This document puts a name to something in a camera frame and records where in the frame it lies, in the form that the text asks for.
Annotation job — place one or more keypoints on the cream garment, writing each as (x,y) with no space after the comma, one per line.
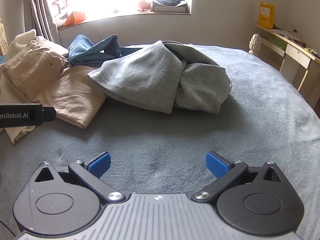
(25,37)

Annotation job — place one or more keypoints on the grey sweatshirt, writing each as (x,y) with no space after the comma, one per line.
(150,80)

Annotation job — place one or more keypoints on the pile of papers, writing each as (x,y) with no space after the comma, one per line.
(287,33)

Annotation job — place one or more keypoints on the light tan folded garment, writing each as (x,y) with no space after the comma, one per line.
(75,92)

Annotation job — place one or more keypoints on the cream carved headboard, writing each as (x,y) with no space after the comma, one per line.
(3,37)

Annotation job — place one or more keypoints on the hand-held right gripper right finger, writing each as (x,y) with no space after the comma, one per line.
(216,166)

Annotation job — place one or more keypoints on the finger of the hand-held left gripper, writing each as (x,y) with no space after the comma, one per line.
(48,114)

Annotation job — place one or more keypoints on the blue jeans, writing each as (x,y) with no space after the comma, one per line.
(82,47)

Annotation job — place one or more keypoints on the cardboard box of dark clothes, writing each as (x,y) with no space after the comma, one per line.
(170,7)

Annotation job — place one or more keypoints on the white bedpost finial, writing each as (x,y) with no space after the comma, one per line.
(255,43)

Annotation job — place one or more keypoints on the green sheet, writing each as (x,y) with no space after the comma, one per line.
(275,42)

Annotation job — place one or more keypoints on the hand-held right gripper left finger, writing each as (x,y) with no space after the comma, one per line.
(101,166)

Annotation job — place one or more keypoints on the yellow box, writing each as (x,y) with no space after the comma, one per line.
(266,16)

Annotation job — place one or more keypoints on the orange box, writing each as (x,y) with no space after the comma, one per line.
(76,17)

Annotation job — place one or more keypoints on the cream desk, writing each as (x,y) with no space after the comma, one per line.
(297,55)

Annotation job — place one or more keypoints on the pink round pot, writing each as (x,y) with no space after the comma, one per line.
(144,5)

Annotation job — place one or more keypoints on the grey curtain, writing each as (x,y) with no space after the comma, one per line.
(42,10)

